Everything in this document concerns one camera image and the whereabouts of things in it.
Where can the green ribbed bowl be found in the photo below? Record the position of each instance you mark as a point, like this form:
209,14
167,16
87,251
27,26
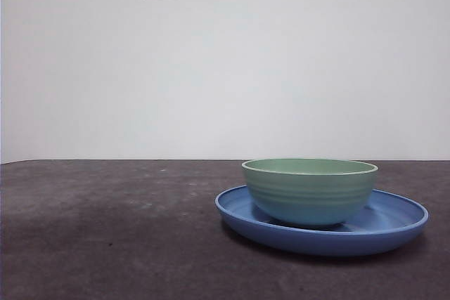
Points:
309,201

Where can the blue round plate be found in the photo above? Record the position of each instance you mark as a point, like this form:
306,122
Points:
316,244

